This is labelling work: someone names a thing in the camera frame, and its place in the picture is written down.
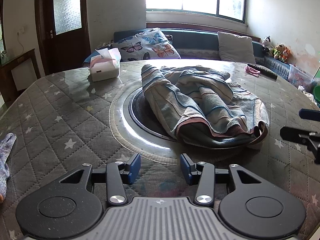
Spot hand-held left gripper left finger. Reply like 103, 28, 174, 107
59, 153, 141, 206

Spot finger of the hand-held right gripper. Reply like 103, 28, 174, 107
280, 126, 320, 164
299, 108, 320, 119

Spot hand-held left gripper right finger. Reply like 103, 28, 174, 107
180, 153, 263, 207

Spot striped knitted sweater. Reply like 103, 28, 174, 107
141, 64, 269, 150

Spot white crumpled cloth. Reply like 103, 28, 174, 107
298, 85, 320, 106

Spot green plastic bin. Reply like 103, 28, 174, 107
312, 68, 320, 103

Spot clear plastic container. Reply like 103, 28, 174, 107
287, 64, 316, 88

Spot round metal table insert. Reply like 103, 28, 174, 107
109, 82, 227, 165

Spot black remote control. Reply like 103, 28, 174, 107
247, 64, 278, 81

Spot orange plush toy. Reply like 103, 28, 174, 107
280, 47, 292, 63

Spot pink cloth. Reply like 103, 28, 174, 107
244, 64, 261, 76

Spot black and white plush toy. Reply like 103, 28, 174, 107
261, 35, 274, 55

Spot plain grey pillow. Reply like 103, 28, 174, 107
217, 31, 257, 64

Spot white tissue box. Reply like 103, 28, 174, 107
89, 48, 122, 82

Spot butterfly print pillow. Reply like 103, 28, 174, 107
110, 28, 182, 62

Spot grey cloth at edge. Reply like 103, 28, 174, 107
0, 133, 17, 203

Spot dark wooden door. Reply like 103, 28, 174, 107
35, 0, 92, 75

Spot dark wooden side cabinet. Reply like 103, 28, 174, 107
0, 48, 41, 107

